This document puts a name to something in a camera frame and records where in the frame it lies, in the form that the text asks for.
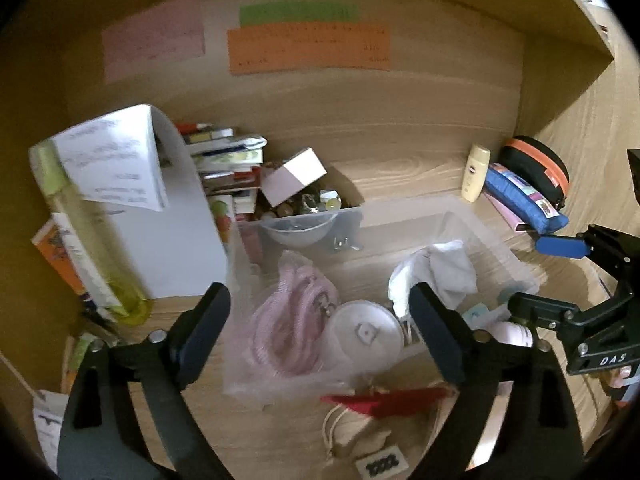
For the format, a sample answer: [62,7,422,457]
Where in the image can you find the red velvet pouch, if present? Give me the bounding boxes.
[321,386,454,418]

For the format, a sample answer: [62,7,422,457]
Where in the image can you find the orange sticky note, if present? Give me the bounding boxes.
[227,22,392,76]

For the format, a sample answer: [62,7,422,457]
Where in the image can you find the white drawstring pouch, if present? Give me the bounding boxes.
[387,240,477,318]

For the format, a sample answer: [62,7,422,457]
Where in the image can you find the stack of books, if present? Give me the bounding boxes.
[176,122,268,249]

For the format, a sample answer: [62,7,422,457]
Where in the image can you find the pink sticky note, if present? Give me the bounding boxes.
[101,0,205,82]

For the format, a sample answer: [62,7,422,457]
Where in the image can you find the small black barcode box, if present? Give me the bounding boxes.
[355,445,409,480]

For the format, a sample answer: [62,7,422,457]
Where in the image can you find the green sticky note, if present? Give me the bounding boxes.
[239,0,359,27]

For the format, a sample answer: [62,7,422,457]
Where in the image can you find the black binder clips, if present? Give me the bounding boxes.
[331,233,362,252]

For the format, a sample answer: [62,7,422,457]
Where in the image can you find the white round container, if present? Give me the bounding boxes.
[321,300,405,375]

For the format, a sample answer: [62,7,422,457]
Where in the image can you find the black orange zip case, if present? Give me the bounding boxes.
[498,136,570,210]

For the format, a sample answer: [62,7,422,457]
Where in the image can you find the white printed label tag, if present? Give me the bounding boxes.
[32,390,68,472]

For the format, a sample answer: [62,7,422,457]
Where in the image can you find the orange book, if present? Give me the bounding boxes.
[32,219,87,297]

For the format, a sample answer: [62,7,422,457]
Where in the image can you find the cream lotion tube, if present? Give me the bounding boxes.
[461,144,491,203]

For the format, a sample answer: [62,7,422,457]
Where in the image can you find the clear plastic storage bin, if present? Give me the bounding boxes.
[228,195,538,396]

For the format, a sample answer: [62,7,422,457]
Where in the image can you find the pink coil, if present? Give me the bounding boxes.
[224,249,344,405]

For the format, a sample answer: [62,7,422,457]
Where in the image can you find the yellow green spray bottle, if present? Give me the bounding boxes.
[29,140,151,326]

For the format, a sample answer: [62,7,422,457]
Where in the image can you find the pink round timer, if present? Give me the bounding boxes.
[486,321,534,348]

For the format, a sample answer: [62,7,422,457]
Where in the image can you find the white bowl of trinkets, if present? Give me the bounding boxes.
[259,190,343,249]

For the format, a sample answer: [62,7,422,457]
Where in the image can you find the green orange tube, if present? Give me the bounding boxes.
[61,333,98,394]

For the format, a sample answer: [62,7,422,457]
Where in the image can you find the pink flat case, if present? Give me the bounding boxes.
[484,192,533,233]

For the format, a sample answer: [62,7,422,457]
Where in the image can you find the small pink white box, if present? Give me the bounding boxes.
[260,148,326,207]

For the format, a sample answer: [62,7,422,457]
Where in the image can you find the blue fabric pencil pouch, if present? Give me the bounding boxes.
[485,162,568,235]

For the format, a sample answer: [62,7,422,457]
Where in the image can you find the right hand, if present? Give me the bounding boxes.
[605,364,639,400]

